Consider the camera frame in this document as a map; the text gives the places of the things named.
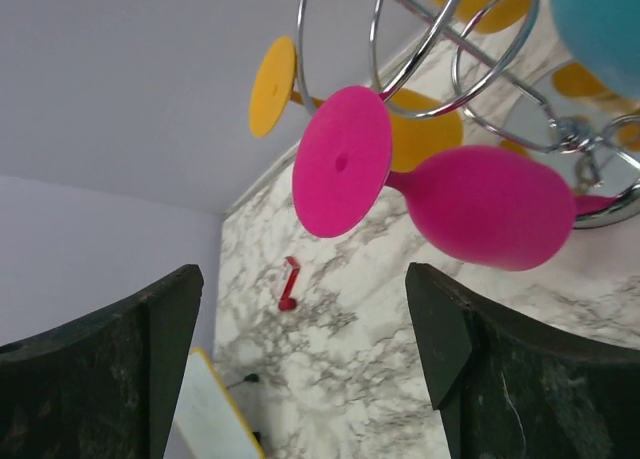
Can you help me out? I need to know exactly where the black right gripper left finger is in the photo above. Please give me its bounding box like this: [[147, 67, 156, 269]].
[[1, 265, 204, 458]]

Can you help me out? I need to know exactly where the small yellow-framed whiteboard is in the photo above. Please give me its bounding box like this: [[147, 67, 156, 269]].
[[174, 348, 265, 459]]

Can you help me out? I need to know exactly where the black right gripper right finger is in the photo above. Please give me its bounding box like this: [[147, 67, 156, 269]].
[[405, 263, 639, 458]]

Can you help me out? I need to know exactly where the red marker pen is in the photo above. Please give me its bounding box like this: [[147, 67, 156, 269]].
[[278, 256, 301, 312]]

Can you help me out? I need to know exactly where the pink wine glass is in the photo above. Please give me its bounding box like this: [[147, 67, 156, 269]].
[[291, 85, 577, 273]]

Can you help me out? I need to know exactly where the chrome wine glass rack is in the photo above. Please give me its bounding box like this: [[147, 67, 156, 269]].
[[296, 0, 640, 230]]

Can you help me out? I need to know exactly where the black whiteboard clip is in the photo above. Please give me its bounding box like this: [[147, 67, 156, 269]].
[[227, 373, 260, 389]]

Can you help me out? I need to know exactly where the yellow wine glass front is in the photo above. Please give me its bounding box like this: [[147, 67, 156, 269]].
[[248, 36, 464, 172]]

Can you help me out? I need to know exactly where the blue wine glass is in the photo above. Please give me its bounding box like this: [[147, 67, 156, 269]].
[[550, 0, 639, 100]]

